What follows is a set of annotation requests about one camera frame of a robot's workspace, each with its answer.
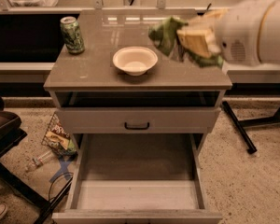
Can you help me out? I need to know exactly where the black cable on floor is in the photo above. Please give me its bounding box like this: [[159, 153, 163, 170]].
[[48, 172, 75, 203]]

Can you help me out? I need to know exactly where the green soda can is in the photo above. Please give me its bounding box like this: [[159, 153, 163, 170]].
[[60, 16, 85, 54]]

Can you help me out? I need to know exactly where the closed upper drawer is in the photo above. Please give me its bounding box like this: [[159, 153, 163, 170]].
[[56, 107, 220, 133]]

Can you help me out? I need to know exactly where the white paper bowl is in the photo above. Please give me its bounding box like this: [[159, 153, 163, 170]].
[[112, 47, 158, 76]]

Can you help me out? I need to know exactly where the chip bag on floor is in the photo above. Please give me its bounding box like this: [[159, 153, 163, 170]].
[[41, 114, 77, 156]]

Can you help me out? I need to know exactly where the black metal stand leg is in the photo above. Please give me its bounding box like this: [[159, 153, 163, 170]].
[[222, 101, 280, 154]]

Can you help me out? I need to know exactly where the green jalapeno chip bag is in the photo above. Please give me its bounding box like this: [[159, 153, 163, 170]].
[[148, 17, 223, 68]]

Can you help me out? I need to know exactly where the clear plastic bottle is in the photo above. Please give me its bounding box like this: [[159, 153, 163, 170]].
[[25, 150, 55, 172]]

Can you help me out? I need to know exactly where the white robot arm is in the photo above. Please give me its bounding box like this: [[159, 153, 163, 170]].
[[177, 0, 280, 66]]

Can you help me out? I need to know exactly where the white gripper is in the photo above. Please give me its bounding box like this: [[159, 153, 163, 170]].
[[177, 0, 276, 66]]

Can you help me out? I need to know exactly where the black drawer handle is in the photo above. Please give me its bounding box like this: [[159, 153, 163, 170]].
[[124, 122, 150, 131]]

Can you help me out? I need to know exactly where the open bottom drawer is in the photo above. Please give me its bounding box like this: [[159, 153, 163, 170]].
[[52, 133, 222, 224]]

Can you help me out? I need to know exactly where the black chair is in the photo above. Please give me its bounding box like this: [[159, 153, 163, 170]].
[[0, 96, 72, 224]]

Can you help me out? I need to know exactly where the grey drawer cabinet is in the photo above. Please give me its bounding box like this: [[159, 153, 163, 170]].
[[43, 8, 233, 224]]

